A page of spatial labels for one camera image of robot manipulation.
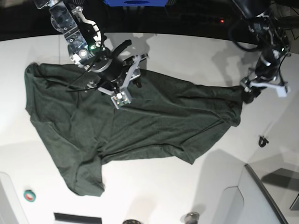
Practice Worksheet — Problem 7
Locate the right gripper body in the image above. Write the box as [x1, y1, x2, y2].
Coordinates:
[86, 40, 149, 96]

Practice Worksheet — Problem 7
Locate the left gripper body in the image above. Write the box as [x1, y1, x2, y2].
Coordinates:
[240, 60, 287, 92]

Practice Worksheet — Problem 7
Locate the dark green t-shirt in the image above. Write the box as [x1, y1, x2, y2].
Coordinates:
[24, 63, 243, 196]

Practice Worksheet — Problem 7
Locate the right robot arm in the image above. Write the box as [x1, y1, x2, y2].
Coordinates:
[34, 0, 148, 95]

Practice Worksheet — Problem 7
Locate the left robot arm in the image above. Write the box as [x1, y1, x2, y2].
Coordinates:
[228, 0, 291, 104]

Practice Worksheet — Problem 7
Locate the black clip on table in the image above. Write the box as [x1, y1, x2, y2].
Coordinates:
[258, 135, 269, 148]

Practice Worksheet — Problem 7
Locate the grey round knob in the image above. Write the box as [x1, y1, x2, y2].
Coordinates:
[184, 212, 199, 224]

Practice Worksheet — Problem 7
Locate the black round dial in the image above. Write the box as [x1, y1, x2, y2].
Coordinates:
[122, 219, 141, 224]

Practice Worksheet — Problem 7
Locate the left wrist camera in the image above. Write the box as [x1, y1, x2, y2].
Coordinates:
[277, 84, 291, 98]

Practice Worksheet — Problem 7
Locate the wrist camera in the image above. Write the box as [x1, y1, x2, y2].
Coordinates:
[277, 84, 291, 98]
[111, 89, 132, 110]

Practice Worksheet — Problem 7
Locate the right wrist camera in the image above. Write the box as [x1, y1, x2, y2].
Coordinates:
[111, 89, 132, 110]

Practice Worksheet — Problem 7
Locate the black cable bundle background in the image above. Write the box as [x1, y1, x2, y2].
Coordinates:
[276, 0, 299, 42]

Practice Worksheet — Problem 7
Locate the blue mount plate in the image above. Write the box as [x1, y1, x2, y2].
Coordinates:
[104, 0, 168, 7]

